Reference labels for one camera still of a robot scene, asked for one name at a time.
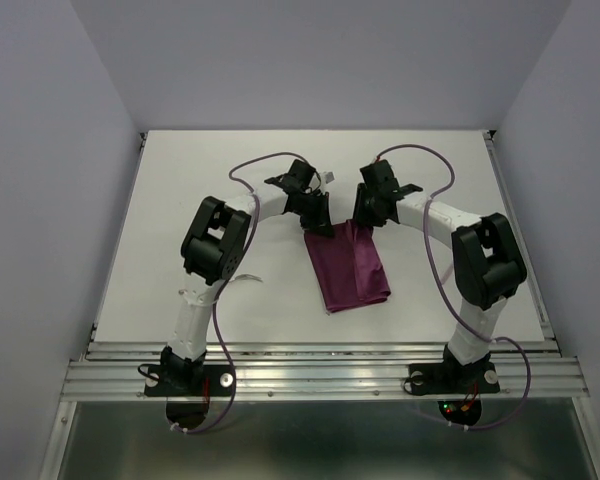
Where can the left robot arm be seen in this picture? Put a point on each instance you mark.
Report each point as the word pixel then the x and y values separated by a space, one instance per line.
pixel 214 246

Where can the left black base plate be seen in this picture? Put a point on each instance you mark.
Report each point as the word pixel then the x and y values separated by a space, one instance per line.
pixel 205 382

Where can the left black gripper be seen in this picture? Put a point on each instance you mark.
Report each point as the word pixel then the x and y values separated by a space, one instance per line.
pixel 321 223

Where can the purple cloth napkin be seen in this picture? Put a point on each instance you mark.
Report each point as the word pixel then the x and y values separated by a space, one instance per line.
pixel 348 268

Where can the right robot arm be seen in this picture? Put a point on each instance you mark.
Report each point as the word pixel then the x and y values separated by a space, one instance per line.
pixel 487 264

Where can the aluminium rail frame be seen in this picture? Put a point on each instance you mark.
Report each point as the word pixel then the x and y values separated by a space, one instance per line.
pixel 319 410

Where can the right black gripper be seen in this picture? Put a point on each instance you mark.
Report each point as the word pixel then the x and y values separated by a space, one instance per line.
pixel 360 215

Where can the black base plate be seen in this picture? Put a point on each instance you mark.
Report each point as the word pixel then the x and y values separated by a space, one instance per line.
pixel 446 380
pixel 205 382

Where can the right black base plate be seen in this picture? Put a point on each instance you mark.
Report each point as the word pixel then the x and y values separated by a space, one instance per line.
pixel 446 380

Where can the pink handled knife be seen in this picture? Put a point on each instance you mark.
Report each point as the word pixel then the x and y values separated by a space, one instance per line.
pixel 447 274

